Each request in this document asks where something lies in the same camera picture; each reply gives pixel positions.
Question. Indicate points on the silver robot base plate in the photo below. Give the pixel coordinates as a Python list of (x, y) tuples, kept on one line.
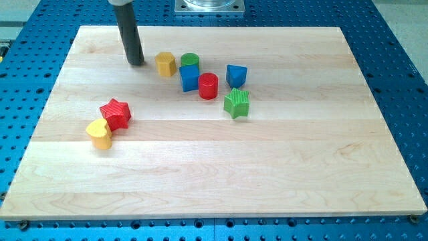
[(188, 7)]

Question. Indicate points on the yellow heart block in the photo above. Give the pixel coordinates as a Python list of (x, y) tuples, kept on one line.
[(100, 134)]

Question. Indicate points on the yellow hexagon block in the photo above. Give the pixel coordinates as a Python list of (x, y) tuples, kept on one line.
[(165, 64)]

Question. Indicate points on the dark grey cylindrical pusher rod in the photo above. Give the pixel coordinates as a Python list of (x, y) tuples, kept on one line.
[(129, 34)]

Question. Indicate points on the blue perforated metal table plate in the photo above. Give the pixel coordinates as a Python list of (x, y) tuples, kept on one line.
[(389, 40)]

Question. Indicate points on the green star block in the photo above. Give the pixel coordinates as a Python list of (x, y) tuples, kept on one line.
[(236, 103)]

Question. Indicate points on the red cylinder block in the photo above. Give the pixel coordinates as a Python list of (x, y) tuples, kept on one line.
[(208, 85)]

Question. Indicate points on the light wooden board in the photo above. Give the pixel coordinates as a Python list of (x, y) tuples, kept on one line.
[(314, 142)]

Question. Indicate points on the blue triangular prism block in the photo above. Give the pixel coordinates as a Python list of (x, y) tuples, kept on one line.
[(236, 76)]

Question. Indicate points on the blue cube block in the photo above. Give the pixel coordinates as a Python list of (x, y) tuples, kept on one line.
[(189, 77)]

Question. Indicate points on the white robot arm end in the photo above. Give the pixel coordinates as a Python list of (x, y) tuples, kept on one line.
[(119, 3)]

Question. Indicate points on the red star block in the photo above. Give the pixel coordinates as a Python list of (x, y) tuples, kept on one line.
[(117, 114)]

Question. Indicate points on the green cylinder block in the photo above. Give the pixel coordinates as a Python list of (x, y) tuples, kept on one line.
[(190, 59)]

